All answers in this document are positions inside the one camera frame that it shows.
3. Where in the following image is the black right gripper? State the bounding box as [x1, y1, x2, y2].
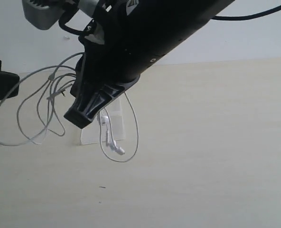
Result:
[83, 0, 231, 82]

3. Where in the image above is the white earphone cable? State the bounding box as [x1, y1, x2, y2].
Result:
[0, 52, 140, 163]

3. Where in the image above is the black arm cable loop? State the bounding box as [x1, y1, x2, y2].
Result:
[211, 0, 281, 21]

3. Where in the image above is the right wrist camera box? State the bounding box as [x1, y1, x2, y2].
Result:
[21, 0, 79, 30]

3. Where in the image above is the clear plastic storage box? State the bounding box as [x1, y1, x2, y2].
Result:
[80, 98, 126, 145]

